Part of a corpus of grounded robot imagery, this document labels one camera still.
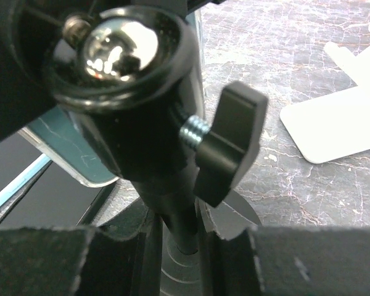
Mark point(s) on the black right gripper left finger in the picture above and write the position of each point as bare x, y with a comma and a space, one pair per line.
121, 258

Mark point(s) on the black round stand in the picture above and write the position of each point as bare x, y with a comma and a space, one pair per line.
133, 126

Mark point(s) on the white phone stand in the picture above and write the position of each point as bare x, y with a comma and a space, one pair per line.
338, 124

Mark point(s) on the light blue phone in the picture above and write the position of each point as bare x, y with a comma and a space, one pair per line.
22, 178

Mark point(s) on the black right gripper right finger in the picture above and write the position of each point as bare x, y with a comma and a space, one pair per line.
265, 260

